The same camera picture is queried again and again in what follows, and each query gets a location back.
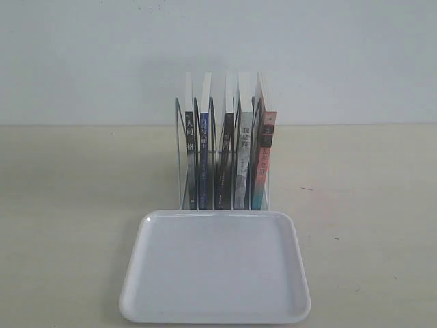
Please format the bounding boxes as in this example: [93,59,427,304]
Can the white plastic tray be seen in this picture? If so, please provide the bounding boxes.
[119,210,311,325]

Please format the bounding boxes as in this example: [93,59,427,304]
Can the grey white spine book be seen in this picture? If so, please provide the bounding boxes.
[234,72,253,210]

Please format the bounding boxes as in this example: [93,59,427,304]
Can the blue moon cover book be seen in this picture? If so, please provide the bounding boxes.
[199,72,212,210]

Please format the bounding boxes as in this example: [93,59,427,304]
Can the dark brown spine book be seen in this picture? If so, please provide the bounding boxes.
[215,71,234,210]

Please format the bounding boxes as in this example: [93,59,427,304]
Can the black spine book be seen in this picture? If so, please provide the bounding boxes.
[184,72,197,210]

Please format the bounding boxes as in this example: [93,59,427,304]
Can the red spine book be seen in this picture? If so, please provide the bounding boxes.
[251,73,277,210]

